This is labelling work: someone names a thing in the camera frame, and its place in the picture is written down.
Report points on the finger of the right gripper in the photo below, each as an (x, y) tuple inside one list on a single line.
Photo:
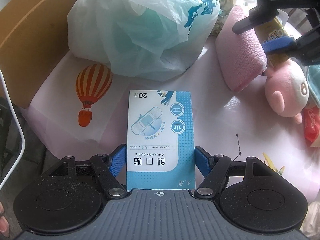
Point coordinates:
[(305, 48), (257, 16)]

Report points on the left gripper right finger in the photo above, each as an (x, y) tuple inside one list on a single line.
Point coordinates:
[(214, 170)]

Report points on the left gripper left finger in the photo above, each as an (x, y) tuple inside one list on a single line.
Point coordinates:
[(106, 168)]

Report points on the gold foil snack pack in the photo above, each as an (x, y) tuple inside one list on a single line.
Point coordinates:
[(270, 31)]

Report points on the pink pig plush toy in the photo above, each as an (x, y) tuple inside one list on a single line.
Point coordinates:
[(286, 90)]

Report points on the blue white bandage box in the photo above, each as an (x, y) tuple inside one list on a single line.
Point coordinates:
[(160, 141)]

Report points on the green floral scrunchie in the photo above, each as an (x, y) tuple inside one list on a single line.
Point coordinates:
[(225, 9)]

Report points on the person's hand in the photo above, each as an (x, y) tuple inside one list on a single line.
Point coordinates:
[(4, 225)]

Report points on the teal knitted cloth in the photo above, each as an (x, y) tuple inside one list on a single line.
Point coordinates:
[(313, 80)]

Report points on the pink rolled towel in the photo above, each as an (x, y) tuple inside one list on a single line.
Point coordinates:
[(241, 57)]

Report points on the pink printed tablecloth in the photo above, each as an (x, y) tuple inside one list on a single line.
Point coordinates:
[(67, 203)]

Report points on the red snack packet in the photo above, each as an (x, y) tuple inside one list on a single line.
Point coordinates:
[(311, 125)]

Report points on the white green plastic bag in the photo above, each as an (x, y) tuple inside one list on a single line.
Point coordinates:
[(151, 39)]

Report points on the brown cardboard box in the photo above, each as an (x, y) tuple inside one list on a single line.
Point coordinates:
[(33, 41)]

